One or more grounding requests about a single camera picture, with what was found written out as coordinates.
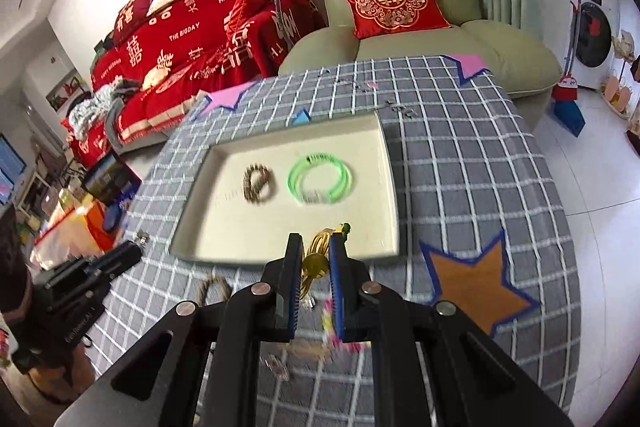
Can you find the small silver clip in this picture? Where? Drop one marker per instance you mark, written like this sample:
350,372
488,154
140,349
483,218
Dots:
142,239
277,367

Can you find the white washing machine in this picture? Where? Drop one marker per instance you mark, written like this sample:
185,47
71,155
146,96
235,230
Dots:
595,37

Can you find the red broom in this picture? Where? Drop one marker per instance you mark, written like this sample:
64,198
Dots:
567,84

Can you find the dark printed box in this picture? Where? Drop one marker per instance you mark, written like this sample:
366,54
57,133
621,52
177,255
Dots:
110,177

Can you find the red sofa pillow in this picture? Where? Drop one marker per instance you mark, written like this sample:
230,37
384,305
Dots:
130,14

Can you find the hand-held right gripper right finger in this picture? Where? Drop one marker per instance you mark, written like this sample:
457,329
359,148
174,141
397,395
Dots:
337,292

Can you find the blue dustpan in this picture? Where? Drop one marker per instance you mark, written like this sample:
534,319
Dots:
569,117

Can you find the grey clothes pile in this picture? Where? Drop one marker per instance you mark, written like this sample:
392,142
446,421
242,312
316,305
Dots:
92,109

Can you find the grey checked tablecloth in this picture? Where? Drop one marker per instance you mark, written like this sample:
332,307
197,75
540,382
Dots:
450,187

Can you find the decorative ornament rack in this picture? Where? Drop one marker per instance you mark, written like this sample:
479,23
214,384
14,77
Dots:
620,92

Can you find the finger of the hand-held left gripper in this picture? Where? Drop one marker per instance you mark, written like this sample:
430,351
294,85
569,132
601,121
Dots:
120,258

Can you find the orange gift bag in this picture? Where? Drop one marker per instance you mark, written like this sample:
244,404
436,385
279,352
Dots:
70,237

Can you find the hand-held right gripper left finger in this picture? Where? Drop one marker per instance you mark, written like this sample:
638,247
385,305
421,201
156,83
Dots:
295,287

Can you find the red covered sofa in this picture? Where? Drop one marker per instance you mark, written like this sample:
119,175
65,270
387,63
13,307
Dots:
200,32

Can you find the beige shallow tray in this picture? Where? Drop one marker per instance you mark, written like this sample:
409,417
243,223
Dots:
230,217

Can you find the red wall picture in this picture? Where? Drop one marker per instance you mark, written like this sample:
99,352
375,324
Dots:
65,91

